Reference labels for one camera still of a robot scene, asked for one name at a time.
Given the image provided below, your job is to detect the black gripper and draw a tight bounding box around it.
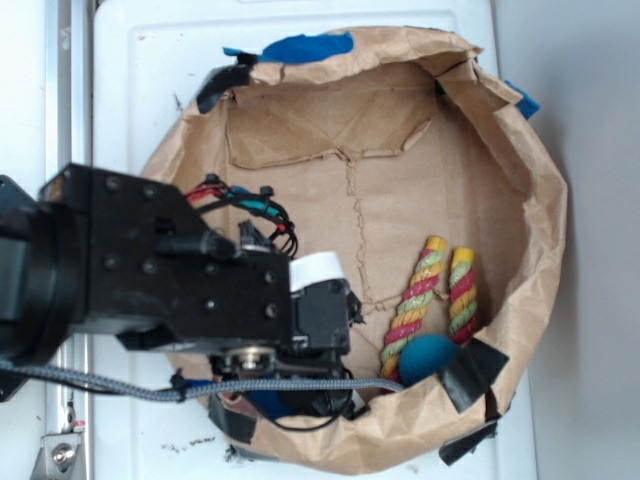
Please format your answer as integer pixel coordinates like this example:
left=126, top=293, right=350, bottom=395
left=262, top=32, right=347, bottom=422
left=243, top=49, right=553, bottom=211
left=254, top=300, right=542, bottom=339
left=114, top=252, right=363, bottom=375

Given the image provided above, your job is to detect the blue block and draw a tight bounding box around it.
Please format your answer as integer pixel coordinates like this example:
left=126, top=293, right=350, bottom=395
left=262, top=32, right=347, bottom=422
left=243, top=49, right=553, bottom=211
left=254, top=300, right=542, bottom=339
left=246, top=390, right=296, bottom=419

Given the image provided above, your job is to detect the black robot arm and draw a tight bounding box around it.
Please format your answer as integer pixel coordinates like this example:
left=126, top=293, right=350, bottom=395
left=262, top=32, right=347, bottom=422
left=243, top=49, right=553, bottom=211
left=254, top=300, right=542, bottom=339
left=1, top=165, right=362, bottom=377

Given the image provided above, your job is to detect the white tape strip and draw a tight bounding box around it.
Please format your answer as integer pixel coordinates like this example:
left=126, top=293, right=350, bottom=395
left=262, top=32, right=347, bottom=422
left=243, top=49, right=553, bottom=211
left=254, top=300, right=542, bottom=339
left=289, top=251, right=346, bottom=293

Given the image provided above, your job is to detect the blue ball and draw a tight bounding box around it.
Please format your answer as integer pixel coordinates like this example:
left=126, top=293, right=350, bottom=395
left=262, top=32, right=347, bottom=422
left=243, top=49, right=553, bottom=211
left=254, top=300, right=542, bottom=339
left=398, top=334, right=461, bottom=387

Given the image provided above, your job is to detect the brown paper bag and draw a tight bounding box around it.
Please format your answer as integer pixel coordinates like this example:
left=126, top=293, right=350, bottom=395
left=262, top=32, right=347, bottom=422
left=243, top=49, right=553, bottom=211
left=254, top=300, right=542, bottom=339
left=143, top=27, right=568, bottom=474

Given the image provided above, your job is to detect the grey braided cable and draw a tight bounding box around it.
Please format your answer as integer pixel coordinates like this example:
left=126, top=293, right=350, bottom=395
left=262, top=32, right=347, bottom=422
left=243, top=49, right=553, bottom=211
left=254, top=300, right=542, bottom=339
left=0, top=359, right=405, bottom=404

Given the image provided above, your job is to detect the red black wire bundle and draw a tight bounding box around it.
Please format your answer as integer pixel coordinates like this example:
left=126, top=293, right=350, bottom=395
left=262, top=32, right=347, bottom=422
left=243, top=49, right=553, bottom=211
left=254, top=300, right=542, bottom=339
left=184, top=172, right=300, bottom=256

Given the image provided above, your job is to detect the multicolour twisted rope toy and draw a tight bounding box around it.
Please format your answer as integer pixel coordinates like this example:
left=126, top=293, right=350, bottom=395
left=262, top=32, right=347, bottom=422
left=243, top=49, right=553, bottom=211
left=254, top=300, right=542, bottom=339
left=380, top=236, right=480, bottom=382

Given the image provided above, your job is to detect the metal corner bracket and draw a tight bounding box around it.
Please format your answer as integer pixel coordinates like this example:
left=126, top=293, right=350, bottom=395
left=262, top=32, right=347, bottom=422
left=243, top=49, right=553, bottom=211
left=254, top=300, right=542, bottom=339
left=30, top=433, right=87, bottom=480

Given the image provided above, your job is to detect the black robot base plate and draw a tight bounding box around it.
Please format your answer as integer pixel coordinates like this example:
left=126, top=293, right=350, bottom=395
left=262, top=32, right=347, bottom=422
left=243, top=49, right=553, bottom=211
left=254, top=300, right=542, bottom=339
left=0, top=175, right=33, bottom=403

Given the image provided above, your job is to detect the aluminium rail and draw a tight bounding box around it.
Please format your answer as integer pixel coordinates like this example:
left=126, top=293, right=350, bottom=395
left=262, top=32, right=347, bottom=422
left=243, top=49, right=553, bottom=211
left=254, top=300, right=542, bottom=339
left=45, top=1, right=95, bottom=479

